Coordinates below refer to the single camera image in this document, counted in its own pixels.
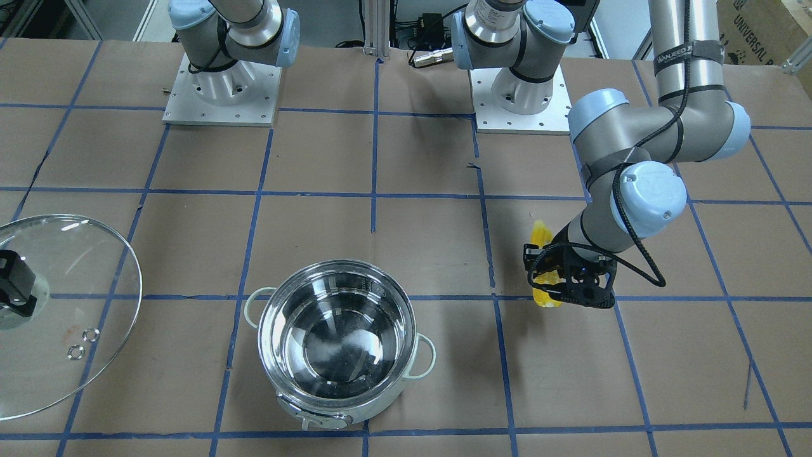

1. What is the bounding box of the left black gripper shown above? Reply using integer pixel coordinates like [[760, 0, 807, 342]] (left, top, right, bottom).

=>
[[523, 241, 617, 309]]

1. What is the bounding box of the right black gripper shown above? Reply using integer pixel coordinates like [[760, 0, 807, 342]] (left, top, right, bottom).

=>
[[1, 249, 37, 318]]

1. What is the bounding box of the yellow corn cob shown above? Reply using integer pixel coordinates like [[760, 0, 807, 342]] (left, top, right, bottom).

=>
[[530, 220, 562, 308]]

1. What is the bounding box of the glass pot lid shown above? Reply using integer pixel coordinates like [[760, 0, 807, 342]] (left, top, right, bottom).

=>
[[1, 214, 143, 421]]

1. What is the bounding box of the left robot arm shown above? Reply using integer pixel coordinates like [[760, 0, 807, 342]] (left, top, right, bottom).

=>
[[450, 1, 751, 309]]

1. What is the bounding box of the pale green steel pot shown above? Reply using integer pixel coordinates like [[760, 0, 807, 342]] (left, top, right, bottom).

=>
[[243, 258, 437, 430]]

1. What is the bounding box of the black power adapter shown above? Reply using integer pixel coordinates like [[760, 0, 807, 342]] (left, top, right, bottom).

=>
[[415, 13, 446, 43]]

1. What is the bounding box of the aluminium frame post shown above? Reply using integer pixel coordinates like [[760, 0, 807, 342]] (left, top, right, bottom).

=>
[[362, 0, 393, 62]]

